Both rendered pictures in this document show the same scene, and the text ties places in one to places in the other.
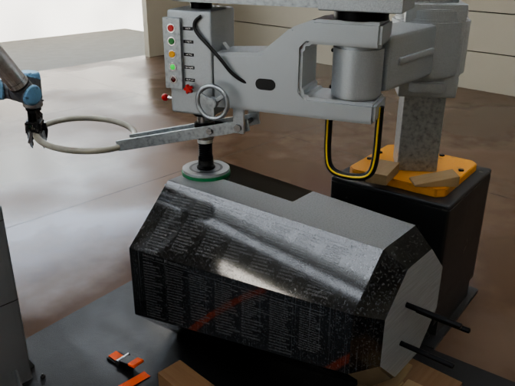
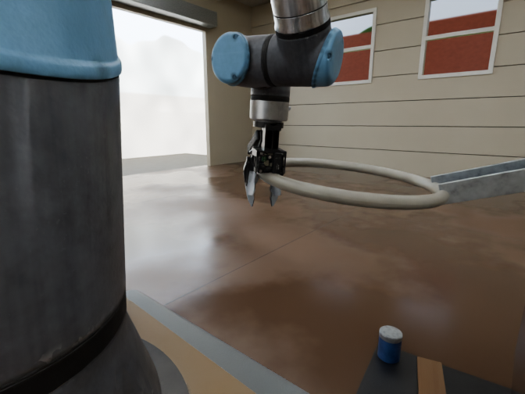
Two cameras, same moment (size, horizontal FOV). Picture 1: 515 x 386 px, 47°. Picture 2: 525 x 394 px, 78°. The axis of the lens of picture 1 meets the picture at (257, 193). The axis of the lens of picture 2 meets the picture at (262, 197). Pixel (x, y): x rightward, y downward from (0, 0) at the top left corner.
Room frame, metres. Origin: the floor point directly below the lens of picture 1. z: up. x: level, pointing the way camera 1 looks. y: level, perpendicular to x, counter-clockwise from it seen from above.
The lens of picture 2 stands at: (1.91, 1.12, 1.08)
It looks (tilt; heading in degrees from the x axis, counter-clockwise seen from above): 13 degrees down; 356
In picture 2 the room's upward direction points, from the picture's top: straight up
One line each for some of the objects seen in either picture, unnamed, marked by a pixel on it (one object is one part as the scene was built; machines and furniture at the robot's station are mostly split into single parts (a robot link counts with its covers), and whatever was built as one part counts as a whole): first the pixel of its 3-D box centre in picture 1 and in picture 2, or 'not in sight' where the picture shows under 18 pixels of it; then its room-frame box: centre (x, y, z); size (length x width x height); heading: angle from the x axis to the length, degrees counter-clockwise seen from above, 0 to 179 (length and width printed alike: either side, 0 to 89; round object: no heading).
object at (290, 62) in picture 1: (289, 75); not in sight; (2.33, -0.12, 1.31); 0.74 x 0.23 x 0.49; 67
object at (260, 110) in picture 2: (33, 102); (270, 112); (2.68, 1.05, 1.10); 0.10 x 0.09 x 0.05; 98
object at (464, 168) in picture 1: (413, 167); not in sight; (2.75, -0.78, 0.76); 0.49 x 0.49 x 0.05; 53
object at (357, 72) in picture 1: (356, 70); not in sight; (2.24, -0.37, 1.35); 0.19 x 0.19 x 0.20
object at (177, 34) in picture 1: (174, 53); not in sight; (2.42, 0.34, 1.38); 0.08 x 0.03 x 0.28; 67
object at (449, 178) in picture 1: (434, 178); not in sight; (2.51, -0.81, 0.80); 0.20 x 0.10 x 0.05; 92
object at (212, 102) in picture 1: (216, 100); not in sight; (2.34, 0.17, 1.20); 0.15 x 0.10 x 0.15; 67
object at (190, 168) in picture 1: (205, 168); not in sight; (2.49, 0.23, 0.85); 0.21 x 0.21 x 0.01
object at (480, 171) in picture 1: (405, 237); not in sight; (2.75, -0.78, 0.37); 0.66 x 0.66 x 0.74; 53
